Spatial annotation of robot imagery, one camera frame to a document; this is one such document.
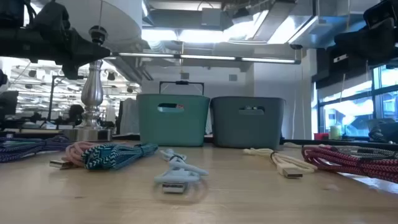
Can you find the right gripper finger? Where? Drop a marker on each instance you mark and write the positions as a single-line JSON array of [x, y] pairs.
[[356, 51], [354, 37]]

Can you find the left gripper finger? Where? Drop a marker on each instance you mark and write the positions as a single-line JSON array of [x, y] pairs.
[[85, 43], [84, 58]]

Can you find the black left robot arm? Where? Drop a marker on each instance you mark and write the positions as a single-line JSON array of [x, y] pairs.
[[15, 43]]

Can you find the silver lamp base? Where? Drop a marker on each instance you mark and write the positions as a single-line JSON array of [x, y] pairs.
[[91, 93]]

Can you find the white lamp shade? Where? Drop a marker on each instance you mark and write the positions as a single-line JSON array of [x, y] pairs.
[[121, 18]]

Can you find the black pole stand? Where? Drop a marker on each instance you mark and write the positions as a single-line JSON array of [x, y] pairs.
[[50, 99]]

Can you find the black office chair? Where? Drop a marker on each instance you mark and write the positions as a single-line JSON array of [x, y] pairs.
[[76, 113]]

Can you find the dark background monitor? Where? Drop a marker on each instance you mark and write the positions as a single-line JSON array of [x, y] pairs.
[[8, 102]]

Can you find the green cup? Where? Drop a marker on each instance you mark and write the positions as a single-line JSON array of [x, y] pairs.
[[335, 133]]

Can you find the dark round container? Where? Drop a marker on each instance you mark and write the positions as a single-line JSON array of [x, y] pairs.
[[390, 130]]

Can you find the red container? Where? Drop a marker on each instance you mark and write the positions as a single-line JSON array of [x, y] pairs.
[[321, 136]]

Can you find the teal plastic bin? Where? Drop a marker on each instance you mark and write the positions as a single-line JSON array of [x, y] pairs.
[[174, 127]]

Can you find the long ceiling light fixture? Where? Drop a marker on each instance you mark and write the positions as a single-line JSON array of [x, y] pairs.
[[205, 57]]

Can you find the grey-blue plastic bin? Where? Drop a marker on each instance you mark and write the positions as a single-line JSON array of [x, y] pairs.
[[248, 130]]

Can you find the dome security camera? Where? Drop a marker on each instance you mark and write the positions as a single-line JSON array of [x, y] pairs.
[[296, 47]]

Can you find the black aluminium table frame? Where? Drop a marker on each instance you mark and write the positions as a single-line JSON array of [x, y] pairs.
[[342, 143]]

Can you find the black metal frame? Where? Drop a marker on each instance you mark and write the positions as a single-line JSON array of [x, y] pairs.
[[182, 82]]

